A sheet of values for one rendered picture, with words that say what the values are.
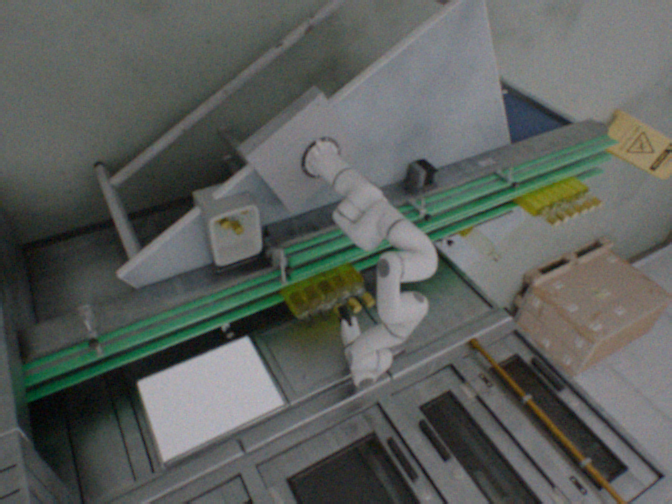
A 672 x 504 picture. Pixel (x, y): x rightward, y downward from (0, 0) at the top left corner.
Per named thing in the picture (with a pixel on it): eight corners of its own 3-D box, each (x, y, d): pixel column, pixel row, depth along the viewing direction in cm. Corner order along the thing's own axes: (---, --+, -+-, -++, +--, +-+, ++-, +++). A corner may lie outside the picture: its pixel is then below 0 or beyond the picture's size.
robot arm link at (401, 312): (389, 292, 158) (350, 296, 150) (422, 244, 145) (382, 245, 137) (416, 335, 149) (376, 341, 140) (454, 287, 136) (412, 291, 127)
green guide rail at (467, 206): (283, 265, 190) (292, 279, 185) (282, 264, 189) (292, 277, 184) (599, 149, 255) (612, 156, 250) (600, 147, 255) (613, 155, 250)
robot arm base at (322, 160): (296, 150, 169) (319, 174, 159) (325, 128, 170) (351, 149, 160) (313, 180, 181) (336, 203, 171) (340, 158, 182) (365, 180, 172)
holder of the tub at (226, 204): (211, 262, 189) (218, 275, 184) (199, 204, 170) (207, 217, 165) (253, 247, 195) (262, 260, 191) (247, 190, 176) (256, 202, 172)
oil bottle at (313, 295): (287, 278, 196) (313, 316, 183) (286, 268, 192) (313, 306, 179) (300, 273, 198) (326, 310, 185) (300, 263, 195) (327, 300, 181)
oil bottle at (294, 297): (273, 283, 194) (298, 322, 181) (272, 273, 190) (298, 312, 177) (286, 278, 196) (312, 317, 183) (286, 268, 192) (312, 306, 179)
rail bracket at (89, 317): (82, 318, 171) (96, 369, 157) (66, 285, 159) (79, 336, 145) (97, 313, 173) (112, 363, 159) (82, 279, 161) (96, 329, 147)
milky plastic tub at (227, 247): (209, 253, 185) (217, 268, 180) (199, 204, 170) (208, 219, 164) (253, 238, 192) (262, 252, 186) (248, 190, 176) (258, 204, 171)
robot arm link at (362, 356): (405, 314, 153) (375, 355, 166) (368, 312, 148) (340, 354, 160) (415, 337, 148) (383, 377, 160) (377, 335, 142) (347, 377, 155)
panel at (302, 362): (133, 385, 175) (162, 472, 154) (131, 380, 173) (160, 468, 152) (357, 292, 208) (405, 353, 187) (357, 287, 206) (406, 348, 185)
